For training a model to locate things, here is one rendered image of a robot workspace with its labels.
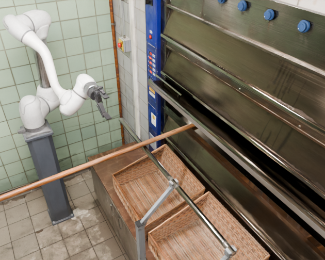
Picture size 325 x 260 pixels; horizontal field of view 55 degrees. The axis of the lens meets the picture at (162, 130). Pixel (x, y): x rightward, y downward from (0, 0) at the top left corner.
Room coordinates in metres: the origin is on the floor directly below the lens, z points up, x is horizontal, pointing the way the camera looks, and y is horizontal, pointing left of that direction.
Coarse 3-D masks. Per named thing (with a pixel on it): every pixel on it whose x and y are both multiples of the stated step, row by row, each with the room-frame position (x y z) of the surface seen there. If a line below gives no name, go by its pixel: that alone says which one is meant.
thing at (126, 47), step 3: (120, 39) 2.49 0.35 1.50; (123, 39) 2.47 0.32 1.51; (126, 39) 2.47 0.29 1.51; (129, 39) 2.48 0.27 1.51; (120, 42) 2.49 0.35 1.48; (123, 42) 2.44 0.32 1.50; (126, 42) 2.46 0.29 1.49; (129, 42) 2.47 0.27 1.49; (123, 45) 2.45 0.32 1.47; (126, 45) 2.46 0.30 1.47; (129, 45) 2.47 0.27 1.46; (120, 48) 2.50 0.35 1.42; (123, 48) 2.45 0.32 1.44; (126, 48) 2.45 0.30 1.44; (129, 48) 2.47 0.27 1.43; (123, 51) 2.45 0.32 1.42; (126, 51) 2.45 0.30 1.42
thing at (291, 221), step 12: (168, 108) 1.96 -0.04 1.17; (180, 120) 1.82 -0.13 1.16; (192, 132) 1.69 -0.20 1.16; (204, 144) 1.57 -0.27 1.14; (216, 144) 1.53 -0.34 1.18; (228, 156) 1.42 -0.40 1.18; (240, 168) 1.31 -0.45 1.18; (252, 180) 1.22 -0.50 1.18; (264, 192) 1.13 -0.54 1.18; (276, 204) 1.05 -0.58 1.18; (288, 216) 0.98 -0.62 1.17; (300, 228) 0.92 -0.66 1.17; (312, 228) 0.91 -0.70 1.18; (312, 240) 0.86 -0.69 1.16; (324, 240) 0.84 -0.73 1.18; (324, 252) 0.80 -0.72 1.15
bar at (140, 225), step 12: (120, 120) 1.81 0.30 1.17; (132, 132) 1.66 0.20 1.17; (168, 180) 1.24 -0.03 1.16; (168, 192) 1.19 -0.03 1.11; (180, 192) 1.14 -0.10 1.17; (156, 204) 1.16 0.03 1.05; (192, 204) 1.05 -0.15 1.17; (144, 216) 1.13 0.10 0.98; (204, 216) 0.98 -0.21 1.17; (144, 240) 1.10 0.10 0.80; (144, 252) 1.09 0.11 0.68; (228, 252) 0.79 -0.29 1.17
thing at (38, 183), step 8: (184, 128) 1.67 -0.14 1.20; (160, 136) 1.58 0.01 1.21; (168, 136) 1.60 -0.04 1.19; (136, 144) 1.49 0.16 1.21; (144, 144) 1.51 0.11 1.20; (120, 152) 1.42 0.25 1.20; (96, 160) 1.35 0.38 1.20; (104, 160) 1.36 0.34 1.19; (72, 168) 1.28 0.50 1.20; (80, 168) 1.29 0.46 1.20; (56, 176) 1.22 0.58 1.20; (64, 176) 1.24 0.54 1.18; (32, 184) 1.16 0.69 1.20; (40, 184) 1.17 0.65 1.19; (8, 192) 1.10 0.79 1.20; (16, 192) 1.11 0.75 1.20; (0, 200) 1.06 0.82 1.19
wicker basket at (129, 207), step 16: (144, 160) 1.84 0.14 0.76; (160, 160) 1.92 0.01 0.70; (176, 160) 1.78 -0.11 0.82; (112, 176) 1.70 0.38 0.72; (144, 176) 1.84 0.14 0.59; (176, 176) 1.71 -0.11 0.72; (192, 176) 1.59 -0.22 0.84; (128, 192) 1.66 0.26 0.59; (144, 192) 1.67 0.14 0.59; (160, 192) 1.67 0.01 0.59; (176, 192) 1.65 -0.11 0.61; (192, 192) 1.53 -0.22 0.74; (128, 208) 1.46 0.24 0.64; (144, 208) 1.51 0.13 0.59; (160, 208) 1.51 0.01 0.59; (176, 208) 1.36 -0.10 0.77
